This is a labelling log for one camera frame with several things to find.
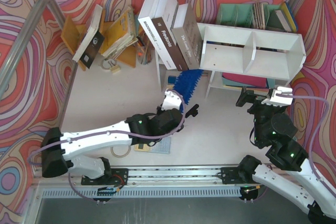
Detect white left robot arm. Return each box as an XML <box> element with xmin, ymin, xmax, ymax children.
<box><xmin>40</xmin><ymin>89</ymin><xmax>185</xmax><ymax>180</ymax></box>

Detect white bookshelf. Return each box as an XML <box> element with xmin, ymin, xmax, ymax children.
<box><xmin>198</xmin><ymin>23</ymin><xmax>306</xmax><ymax>90</ymax></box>

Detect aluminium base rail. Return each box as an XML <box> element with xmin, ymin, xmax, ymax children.
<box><xmin>33</xmin><ymin>162</ymin><xmax>320</xmax><ymax>198</ymax></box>

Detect blue microfiber duster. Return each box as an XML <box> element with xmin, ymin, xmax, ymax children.
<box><xmin>173</xmin><ymin>69</ymin><xmax>203</xmax><ymax>105</ymax></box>

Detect small brass padlock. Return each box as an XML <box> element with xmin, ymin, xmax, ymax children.
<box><xmin>101</xmin><ymin>59</ymin><xmax>121</xmax><ymax>73</ymax></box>

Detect white Mademoiselle book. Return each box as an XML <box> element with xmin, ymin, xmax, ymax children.
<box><xmin>137</xmin><ymin>0</ymin><xmax>174</xmax><ymax>69</ymax></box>

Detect yellow worn books stack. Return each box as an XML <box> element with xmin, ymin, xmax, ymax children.
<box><xmin>101</xmin><ymin>5</ymin><xmax>138</xmax><ymax>59</ymax></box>

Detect blue eraser block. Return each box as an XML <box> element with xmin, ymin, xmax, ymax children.
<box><xmin>167</xmin><ymin>76</ymin><xmax>176</xmax><ymax>84</ymax></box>

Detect yellow wooden book rack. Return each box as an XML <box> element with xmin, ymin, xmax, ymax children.
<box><xmin>60</xmin><ymin>8</ymin><xmax>139</xmax><ymax>72</ymax></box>

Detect clear pencil cup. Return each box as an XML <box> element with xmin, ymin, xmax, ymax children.
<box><xmin>136</xmin><ymin>31</ymin><xmax>152</xmax><ymax>65</ymax></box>

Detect brown tape roll ring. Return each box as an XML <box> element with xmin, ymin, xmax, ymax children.
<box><xmin>110</xmin><ymin>145</ymin><xmax>132</xmax><ymax>158</ymax></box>

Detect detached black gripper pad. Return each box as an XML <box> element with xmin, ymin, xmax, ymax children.
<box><xmin>184</xmin><ymin>104</ymin><xmax>200</xmax><ymax>118</ymax></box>

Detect coloured paper sheets stack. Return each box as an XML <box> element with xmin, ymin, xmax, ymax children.
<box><xmin>222</xmin><ymin>72</ymin><xmax>275</xmax><ymax>92</ymax></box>

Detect black and white leaning book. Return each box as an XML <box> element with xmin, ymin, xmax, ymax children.
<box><xmin>72</xmin><ymin>4</ymin><xmax>104</xmax><ymax>69</ymax></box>

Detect grey Lonely Ones book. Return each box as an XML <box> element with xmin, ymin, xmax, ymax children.
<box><xmin>172</xmin><ymin>3</ymin><xmax>203</xmax><ymax>70</ymax></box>

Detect mint green file organizer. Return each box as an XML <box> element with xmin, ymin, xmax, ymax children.
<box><xmin>216</xmin><ymin>3</ymin><xmax>292</xmax><ymax>33</ymax></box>

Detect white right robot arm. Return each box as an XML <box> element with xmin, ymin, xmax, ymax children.
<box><xmin>236</xmin><ymin>86</ymin><xmax>335</xmax><ymax>223</ymax></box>

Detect brown Fredonia book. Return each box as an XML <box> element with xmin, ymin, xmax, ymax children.
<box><xmin>152</xmin><ymin>0</ymin><xmax>188</xmax><ymax>71</ymax></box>

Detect yellow and blue calculator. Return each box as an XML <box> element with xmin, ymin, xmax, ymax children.
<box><xmin>134</xmin><ymin>137</ymin><xmax>171</xmax><ymax>154</ymax></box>

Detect small white side shelf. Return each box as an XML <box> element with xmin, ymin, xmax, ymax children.
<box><xmin>154</xmin><ymin>50</ymin><xmax>181</xmax><ymax>91</ymax></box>

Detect blue yellow book in organizer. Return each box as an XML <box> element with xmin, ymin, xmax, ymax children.
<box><xmin>275</xmin><ymin>2</ymin><xmax>298</xmax><ymax>33</ymax></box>

